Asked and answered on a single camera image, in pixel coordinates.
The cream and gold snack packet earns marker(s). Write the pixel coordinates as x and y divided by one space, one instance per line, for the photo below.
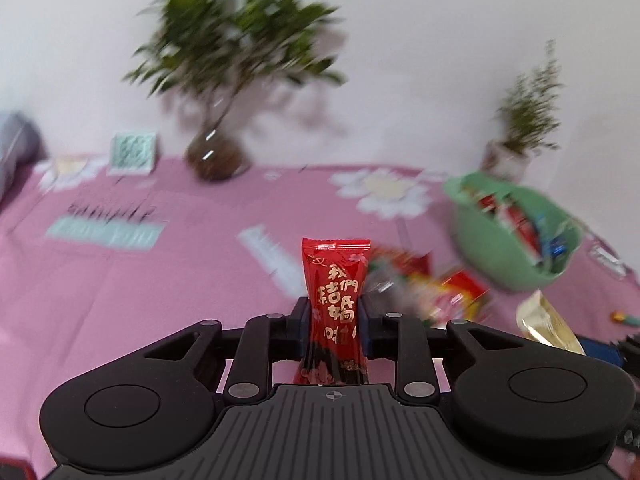
547 327

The white digital clock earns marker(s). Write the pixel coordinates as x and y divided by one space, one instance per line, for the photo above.
132 153

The grey cloth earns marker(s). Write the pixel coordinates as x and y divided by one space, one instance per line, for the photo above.
15 145

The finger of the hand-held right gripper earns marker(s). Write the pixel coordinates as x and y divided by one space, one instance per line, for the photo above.
600 351

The blue foil candy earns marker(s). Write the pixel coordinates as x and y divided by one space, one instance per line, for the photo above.
557 248

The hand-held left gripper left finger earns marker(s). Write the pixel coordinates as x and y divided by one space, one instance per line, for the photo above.
298 332

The small plant in white pot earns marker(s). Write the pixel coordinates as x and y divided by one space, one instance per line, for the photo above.
525 120

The leafy plant in glass vase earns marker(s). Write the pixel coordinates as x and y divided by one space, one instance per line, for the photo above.
217 155

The pink floral tablecloth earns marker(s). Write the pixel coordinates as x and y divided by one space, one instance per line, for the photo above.
150 285

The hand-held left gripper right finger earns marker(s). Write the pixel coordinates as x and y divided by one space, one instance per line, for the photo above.
372 334

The red and green snack packet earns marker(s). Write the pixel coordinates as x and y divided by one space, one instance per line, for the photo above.
405 259

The clear plastic wrapper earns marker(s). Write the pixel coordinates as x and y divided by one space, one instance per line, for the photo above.
395 292

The yellow and red snack packet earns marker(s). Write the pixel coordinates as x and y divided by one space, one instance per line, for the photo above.
462 292

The green plastic bowl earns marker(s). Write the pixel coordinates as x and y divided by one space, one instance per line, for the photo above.
492 260

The red and white snack packet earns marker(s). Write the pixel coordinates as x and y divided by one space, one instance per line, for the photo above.
522 227

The yellow and teal marker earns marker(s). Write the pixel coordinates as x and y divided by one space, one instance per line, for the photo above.
626 318

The red packet with gold characters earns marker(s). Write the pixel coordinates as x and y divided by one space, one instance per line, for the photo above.
335 285

